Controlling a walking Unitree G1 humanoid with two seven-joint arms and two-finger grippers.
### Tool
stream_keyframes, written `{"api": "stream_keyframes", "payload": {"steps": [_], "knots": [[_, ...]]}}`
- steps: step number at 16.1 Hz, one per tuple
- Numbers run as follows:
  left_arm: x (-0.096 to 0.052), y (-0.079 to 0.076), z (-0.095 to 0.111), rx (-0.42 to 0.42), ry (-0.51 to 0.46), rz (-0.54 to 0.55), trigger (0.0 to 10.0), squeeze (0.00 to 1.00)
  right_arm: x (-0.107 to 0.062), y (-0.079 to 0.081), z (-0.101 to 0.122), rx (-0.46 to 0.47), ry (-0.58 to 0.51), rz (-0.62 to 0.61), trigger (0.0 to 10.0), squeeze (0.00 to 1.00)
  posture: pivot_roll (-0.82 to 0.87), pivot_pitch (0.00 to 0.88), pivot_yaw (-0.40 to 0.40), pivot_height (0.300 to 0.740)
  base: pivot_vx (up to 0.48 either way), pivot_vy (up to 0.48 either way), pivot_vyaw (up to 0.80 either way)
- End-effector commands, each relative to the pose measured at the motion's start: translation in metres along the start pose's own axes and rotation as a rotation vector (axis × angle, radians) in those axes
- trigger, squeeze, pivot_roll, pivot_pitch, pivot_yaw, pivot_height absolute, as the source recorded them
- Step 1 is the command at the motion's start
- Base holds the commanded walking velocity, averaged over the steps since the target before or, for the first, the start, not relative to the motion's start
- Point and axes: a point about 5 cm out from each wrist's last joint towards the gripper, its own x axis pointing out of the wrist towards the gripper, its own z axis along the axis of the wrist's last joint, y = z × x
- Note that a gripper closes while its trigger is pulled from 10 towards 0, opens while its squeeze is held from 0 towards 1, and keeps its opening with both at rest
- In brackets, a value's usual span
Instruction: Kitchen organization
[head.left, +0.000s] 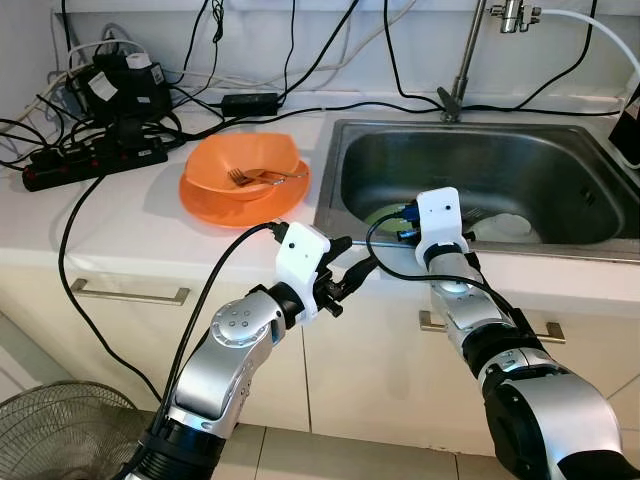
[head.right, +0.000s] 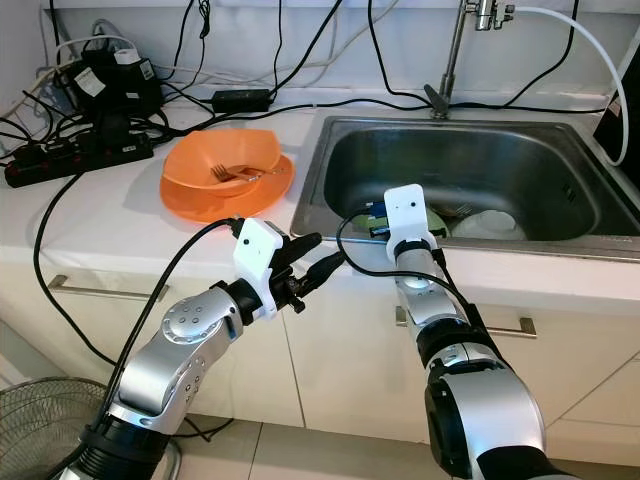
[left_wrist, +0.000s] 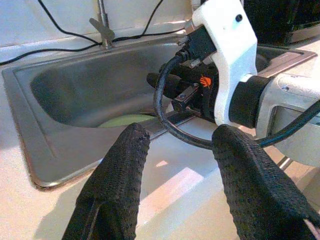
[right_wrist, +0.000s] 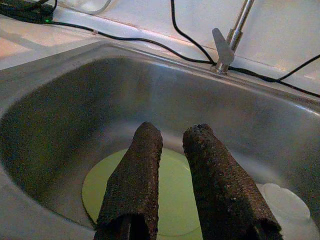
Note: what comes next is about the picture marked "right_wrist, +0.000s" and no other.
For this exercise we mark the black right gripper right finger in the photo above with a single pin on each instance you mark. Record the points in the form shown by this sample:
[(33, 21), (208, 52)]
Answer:
[(220, 190)]

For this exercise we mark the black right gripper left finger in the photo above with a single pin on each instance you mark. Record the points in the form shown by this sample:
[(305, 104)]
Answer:
[(135, 180)]

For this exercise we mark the green plate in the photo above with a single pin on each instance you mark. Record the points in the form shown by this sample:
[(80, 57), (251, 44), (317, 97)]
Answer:
[(175, 200)]

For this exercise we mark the white bowl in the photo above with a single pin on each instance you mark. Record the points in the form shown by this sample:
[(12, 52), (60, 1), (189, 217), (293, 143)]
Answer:
[(287, 205)]

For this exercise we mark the stainless steel sink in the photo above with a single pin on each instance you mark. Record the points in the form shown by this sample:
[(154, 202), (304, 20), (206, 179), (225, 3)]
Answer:
[(75, 112)]

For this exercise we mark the steel sink faucet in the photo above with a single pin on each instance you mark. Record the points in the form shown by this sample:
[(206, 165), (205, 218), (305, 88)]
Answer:
[(222, 47)]

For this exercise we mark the black power adapter brick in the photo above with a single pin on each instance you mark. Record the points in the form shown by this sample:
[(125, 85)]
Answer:
[(30, 10)]

